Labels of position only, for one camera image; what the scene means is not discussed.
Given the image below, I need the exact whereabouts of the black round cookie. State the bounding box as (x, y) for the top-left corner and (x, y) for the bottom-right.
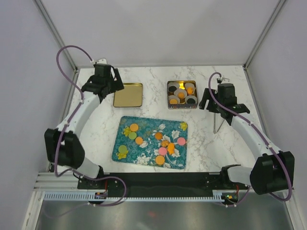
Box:
(187, 98), (196, 104)
(168, 86), (177, 93)

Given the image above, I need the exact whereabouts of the orange flower cookie top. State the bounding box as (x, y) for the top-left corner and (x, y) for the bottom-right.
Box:
(187, 87), (194, 95)

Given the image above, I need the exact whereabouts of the orange flower cookie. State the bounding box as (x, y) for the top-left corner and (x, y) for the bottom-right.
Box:
(167, 143), (175, 155)
(187, 87), (194, 95)

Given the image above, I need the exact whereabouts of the orange round cookie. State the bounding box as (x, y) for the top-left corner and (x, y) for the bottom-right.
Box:
(169, 99), (178, 104)
(130, 123), (139, 132)
(177, 92), (185, 99)
(135, 137), (143, 145)
(155, 155), (165, 165)

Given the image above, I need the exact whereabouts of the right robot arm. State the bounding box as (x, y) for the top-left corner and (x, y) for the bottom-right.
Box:
(199, 83), (295, 195)

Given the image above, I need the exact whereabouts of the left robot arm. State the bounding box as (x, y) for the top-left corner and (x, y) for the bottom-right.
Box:
(44, 63), (124, 189)

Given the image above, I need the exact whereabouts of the gold tin lid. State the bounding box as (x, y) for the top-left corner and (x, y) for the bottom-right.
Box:
(113, 83), (143, 108)

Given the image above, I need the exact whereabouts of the pink round cookie right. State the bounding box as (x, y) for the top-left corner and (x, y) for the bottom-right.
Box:
(177, 137), (186, 146)

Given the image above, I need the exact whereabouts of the pink round cookie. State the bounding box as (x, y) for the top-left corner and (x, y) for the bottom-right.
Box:
(177, 137), (186, 146)
(158, 147), (167, 156)

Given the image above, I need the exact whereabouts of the white paper cup bottom right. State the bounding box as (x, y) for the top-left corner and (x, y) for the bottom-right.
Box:
(185, 95), (198, 104)

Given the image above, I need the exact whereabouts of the white paper cup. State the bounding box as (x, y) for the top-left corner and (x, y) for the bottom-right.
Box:
(168, 95), (180, 104)
(174, 88), (187, 100)
(167, 82), (180, 95)
(184, 83), (196, 95)
(185, 95), (198, 104)

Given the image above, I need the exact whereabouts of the white paper cup top right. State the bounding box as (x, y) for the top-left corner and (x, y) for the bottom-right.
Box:
(184, 83), (196, 95)

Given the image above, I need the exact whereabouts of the square cookie tin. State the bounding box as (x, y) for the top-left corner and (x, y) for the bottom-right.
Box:
(166, 80), (199, 110)

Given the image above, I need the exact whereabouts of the white paper cup centre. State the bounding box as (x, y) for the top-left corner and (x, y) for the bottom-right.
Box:
(174, 88), (187, 100)

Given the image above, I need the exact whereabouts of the orange flower cookie lower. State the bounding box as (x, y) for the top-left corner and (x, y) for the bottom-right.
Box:
(167, 143), (175, 155)

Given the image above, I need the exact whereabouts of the orange round cookie mid right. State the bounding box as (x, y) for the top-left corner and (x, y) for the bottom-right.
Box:
(161, 140), (169, 148)

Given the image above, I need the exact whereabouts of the white paper cup bottom left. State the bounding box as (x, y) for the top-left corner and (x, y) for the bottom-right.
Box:
(168, 95), (180, 104)

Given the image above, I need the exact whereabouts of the white paper cup top left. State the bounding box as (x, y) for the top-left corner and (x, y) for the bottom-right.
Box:
(167, 82), (180, 95)

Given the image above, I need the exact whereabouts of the pink round cookie lower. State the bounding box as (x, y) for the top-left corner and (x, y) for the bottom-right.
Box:
(158, 147), (167, 156)

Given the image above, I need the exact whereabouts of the orange round cookie bottom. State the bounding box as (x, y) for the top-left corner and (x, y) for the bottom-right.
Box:
(155, 155), (165, 165)

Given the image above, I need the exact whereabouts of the green round cookie upper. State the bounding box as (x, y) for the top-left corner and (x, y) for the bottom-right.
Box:
(128, 132), (137, 140)

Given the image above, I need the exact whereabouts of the green round cookie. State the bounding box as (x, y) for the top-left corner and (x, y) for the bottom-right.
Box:
(118, 145), (128, 154)
(128, 132), (137, 140)

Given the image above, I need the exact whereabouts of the green round cookie lower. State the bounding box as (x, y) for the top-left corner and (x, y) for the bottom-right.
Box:
(118, 145), (128, 154)

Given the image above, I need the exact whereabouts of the teal floral tray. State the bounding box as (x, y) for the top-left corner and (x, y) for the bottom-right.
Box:
(111, 116), (188, 170)

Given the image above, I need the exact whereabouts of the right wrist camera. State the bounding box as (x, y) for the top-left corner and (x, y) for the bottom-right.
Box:
(216, 77), (230, 84)

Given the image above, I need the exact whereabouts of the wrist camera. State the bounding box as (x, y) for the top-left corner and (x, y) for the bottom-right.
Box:
(216, 77), (230, 84)
(91, 58), (107, 65)

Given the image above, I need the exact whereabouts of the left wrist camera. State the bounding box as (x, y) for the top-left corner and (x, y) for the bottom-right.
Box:
(91, 58), (107, 65)

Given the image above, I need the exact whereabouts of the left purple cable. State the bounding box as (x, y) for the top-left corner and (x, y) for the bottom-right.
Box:
(54, 45), (128, 207)

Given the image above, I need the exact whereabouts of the white cable duct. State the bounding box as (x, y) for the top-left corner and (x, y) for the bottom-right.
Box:
(43, 191), (224, 202)

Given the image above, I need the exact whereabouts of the black mounting base plate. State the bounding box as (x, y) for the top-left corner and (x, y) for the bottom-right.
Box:
(77, 172), (247, 197)

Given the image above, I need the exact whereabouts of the aluminium frame rail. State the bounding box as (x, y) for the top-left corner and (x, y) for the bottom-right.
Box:
(32, 171), (295, 192)

